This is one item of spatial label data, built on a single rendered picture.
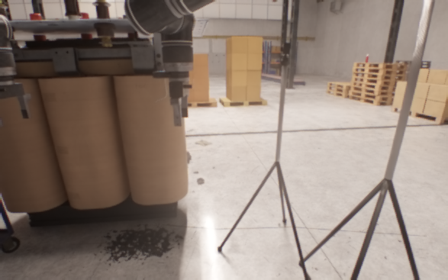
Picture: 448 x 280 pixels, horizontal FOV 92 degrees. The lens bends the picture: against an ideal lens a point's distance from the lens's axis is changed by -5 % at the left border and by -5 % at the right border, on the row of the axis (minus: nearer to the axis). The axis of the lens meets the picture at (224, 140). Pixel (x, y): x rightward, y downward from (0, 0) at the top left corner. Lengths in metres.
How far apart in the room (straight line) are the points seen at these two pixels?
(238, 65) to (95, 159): 4.92
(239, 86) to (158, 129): 4.78
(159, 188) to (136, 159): 0.25
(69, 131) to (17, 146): 0.34
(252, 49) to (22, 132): 5.28
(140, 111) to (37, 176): 0.82
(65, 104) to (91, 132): 0.22
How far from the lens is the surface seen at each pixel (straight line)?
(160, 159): 1.54
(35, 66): 1.80
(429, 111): 6.33
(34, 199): 1.96
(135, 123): 1.49
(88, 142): 1.61
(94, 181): 1.71
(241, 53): 6.09
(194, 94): 6.11
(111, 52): 1.56
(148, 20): 0.69
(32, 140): 1.81
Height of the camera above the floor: 1.15
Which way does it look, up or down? 19 degrees down
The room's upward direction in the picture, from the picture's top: straight up
